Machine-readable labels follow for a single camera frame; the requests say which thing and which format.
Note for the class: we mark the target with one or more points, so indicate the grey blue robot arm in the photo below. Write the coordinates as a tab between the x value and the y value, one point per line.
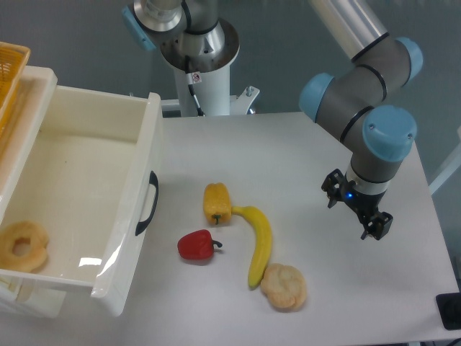
352	109

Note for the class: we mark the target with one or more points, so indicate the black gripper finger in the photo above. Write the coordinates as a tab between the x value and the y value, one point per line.
376	226
332	186

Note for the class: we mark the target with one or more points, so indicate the white frame at right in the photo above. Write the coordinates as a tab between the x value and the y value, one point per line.
446	169

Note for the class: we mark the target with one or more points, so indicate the black drawer handle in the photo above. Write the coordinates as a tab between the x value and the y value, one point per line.
150	204

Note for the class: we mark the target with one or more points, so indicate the yellow banana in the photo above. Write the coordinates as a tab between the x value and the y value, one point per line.
263	242

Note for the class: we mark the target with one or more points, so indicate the ring-shaped bagel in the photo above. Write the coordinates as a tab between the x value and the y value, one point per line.
23	246

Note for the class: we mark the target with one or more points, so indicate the white top drawer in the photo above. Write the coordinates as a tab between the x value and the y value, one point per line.
85	181

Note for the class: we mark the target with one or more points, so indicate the black device at edge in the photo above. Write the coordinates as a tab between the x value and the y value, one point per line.
449	310

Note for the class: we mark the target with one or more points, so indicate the yellow bell pepper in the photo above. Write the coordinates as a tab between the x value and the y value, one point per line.
217	204

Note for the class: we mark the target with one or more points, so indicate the yellow plastic basket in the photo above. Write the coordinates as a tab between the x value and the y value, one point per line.
14	58

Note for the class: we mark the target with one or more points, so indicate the red bell pepper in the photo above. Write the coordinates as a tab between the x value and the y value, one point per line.
198	245

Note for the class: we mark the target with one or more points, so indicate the round bread bun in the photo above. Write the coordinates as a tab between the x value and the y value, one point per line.
284	286

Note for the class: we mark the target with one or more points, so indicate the white drawer cabinet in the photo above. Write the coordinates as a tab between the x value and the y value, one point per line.
19	293

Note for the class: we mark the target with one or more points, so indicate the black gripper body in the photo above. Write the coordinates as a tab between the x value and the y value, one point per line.
363	197

